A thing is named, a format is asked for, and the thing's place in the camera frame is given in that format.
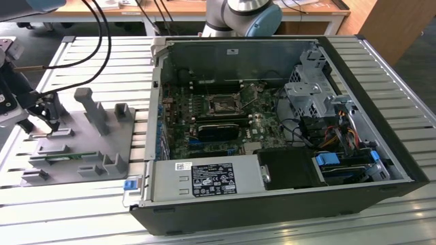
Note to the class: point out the wooden cabinet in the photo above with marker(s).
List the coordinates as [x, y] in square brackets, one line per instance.
[390, 25]

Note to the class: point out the green RAM stick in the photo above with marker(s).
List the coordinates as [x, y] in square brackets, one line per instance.
[68, 156]

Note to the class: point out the silver power supply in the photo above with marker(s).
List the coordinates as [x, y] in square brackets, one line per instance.
[169, 183]

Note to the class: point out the CPU socket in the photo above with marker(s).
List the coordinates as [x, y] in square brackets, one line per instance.
[222, 107]

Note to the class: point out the blue plastic clip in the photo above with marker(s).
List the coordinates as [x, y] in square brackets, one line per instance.
[374, 156]

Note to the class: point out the blue case latch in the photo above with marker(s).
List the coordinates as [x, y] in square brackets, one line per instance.
[130, 185]

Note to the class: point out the white case sticker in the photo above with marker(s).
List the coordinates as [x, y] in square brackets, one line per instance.
[232, 51]

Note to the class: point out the metal locking lever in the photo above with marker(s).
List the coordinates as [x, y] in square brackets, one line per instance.
[250, 102]

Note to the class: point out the black graphics card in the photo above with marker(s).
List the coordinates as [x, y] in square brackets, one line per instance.
[217, 132]

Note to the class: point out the blue disk carrier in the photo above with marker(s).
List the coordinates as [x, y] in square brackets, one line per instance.
[326, 159]

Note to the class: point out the wooden desk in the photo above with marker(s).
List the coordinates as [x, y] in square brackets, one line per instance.
[190, 6]

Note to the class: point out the silver drive cage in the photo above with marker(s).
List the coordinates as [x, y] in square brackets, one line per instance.
[306, 97]

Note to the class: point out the green motherboard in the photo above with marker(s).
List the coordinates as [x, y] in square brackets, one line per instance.
[265, 132]

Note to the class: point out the grey parts rack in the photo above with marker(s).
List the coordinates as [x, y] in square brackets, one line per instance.
[85, 143]

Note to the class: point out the black PC case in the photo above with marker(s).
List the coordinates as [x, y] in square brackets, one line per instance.
[237, 217]

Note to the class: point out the black RAM slot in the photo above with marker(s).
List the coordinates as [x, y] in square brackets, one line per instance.
[221, 117]
[221, 122]

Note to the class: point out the silver heatsink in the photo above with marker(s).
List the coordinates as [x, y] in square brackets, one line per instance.
[252, 148]

